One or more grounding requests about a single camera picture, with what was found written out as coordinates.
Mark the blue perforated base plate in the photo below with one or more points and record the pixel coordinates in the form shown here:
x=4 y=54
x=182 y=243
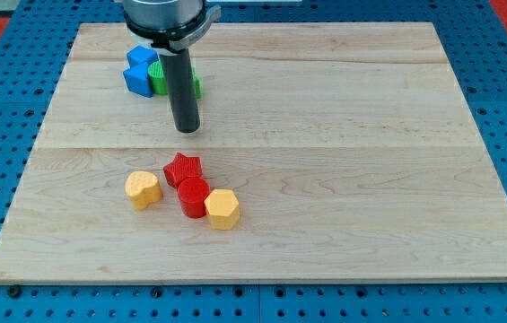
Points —
x=33 y=51

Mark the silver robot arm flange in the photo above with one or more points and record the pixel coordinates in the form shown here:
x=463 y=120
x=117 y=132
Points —
x=172 y=25

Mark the yellow heart block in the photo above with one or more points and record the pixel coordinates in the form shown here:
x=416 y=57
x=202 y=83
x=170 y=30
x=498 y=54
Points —
x=143 y=188

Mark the yellow hexagon block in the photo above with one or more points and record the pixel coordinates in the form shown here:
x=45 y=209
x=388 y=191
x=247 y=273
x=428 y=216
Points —
x=222 y=209

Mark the green round block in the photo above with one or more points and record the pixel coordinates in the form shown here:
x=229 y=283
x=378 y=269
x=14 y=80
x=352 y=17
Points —
x=157 y=78

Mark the red star block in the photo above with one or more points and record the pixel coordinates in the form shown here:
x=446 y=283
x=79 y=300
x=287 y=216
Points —
x=182 y=167

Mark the red cylinder block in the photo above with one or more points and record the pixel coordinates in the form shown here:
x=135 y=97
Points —
x=192 y=193

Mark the wooden board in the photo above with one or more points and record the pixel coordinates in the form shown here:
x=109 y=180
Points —
x=350 y=147

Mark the blue cube block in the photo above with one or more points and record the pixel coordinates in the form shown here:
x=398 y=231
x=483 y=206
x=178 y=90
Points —
x=139 y=55

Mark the green block behind rod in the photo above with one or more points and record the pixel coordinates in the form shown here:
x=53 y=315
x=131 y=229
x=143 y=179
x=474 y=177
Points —
x=197 y=84

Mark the blue triangle block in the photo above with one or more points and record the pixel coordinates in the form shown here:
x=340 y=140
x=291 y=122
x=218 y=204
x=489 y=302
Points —
x=137 y=80

